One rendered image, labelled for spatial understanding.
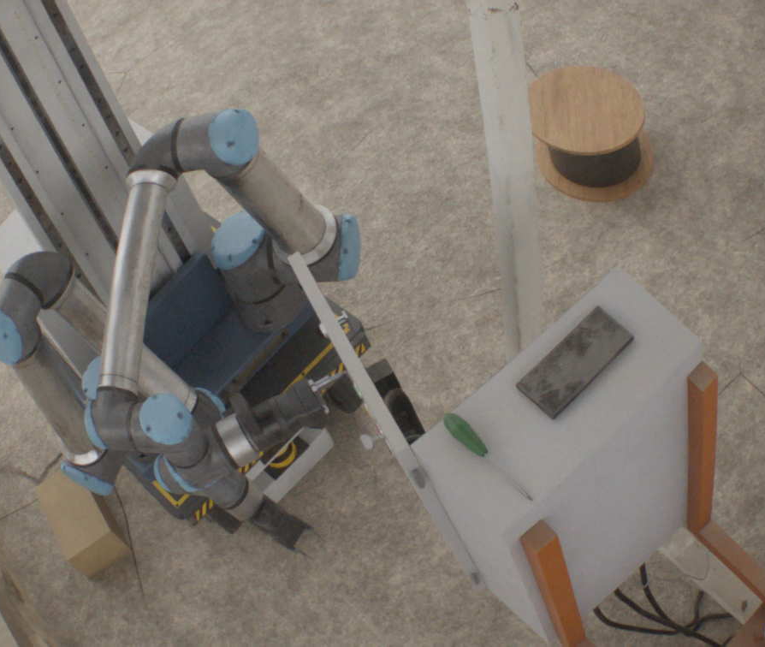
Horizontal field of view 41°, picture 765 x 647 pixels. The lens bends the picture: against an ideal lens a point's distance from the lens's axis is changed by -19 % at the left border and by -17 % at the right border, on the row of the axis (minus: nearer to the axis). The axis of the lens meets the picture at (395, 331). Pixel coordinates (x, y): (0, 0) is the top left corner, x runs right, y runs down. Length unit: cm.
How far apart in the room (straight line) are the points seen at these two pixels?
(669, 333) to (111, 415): 98
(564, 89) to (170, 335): 140
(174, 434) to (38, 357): 43
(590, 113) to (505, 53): 166
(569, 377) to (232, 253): 125
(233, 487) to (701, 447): 100
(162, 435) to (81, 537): 129
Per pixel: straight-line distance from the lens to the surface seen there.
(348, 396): 308
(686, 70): 386
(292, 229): 251
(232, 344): 290
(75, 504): 326
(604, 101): 342
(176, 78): 448
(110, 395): 205
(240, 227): 274
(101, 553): 322
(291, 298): 285
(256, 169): 228
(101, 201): 263
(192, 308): 288
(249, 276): 274
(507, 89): 181
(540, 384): 162
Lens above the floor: 263
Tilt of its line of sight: 53 degrees down
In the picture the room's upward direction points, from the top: 25 degrees counter-clockwise
